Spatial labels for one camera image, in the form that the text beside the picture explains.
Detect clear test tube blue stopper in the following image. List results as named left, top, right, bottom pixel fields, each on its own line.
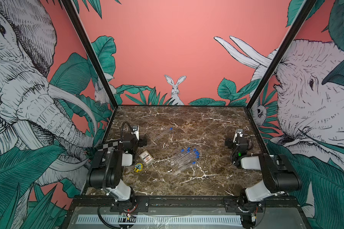
left=178, top=156, right=200, bottom=167
left=173, top=161, right=196, bottom=175
left=177, top=148, right=199, bottom=166
left=174, top=151, right=200, bottom=168
left=174, top=147, right=191, bottom=165
left=171, top=148, right=185, bottom=165

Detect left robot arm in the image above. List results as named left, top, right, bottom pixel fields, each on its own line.
left=86, top=134, right=147, bottom=203

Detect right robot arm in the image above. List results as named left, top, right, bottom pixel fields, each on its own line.
left=225, top=132, right=302, bottom=204

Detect checkerboard calibration board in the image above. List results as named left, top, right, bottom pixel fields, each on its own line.
left=96, top=141, right=119, bottom=152

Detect yellow blue small toy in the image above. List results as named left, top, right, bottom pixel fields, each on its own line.
left=134, top=163, right=143, bottom=173

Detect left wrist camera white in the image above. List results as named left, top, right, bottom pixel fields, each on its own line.
left=132, top=125, right=140, bottom=140

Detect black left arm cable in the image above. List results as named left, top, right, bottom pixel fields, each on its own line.
left=120, top=121, right=137, bottom=142

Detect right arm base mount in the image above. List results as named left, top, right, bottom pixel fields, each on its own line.
left=223, top=196, right=264, bottom=214

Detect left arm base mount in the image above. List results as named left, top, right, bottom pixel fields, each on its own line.
left=110, top=196, right=150, bottom=213

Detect white slotted cable duct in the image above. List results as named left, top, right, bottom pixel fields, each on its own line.
left=75, top=214, right=243, bottom=226

